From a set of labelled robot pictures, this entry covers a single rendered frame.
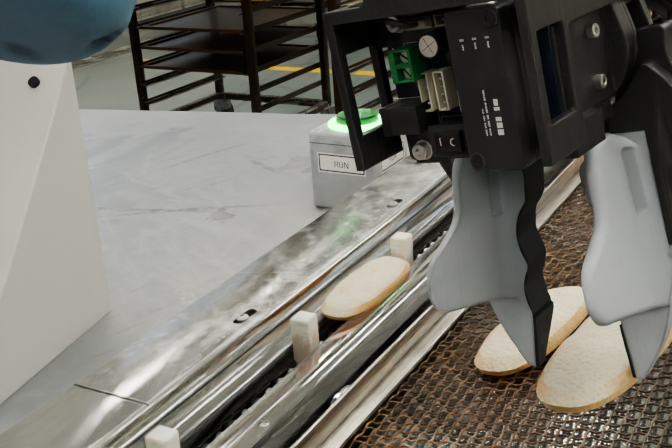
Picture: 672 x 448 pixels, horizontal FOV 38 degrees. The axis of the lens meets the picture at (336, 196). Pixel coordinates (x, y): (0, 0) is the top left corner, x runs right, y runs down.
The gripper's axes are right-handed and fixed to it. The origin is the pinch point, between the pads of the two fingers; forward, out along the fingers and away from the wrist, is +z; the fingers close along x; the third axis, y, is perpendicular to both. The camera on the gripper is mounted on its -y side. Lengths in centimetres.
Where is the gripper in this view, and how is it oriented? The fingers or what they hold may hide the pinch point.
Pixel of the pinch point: (590, 327)
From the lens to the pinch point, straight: 38.4
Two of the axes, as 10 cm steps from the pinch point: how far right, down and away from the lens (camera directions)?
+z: 2.2, 9.4, 2.5
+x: 7.6, 0.0, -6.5
